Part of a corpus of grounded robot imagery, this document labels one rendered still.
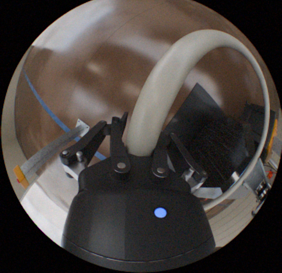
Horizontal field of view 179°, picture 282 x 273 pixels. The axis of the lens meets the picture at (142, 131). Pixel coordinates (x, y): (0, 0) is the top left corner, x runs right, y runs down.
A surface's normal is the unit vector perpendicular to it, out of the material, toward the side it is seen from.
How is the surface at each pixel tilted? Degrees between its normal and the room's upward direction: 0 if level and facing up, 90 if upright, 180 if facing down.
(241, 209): 90
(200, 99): 0
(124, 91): 0
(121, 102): 0
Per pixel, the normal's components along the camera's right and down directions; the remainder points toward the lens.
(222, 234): -0.81, -0.56
